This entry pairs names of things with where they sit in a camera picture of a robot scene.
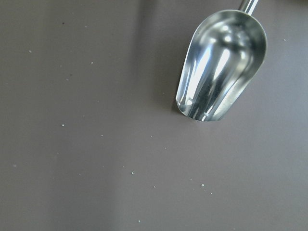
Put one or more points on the metal scoop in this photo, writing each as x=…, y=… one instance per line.
x=225, y=52

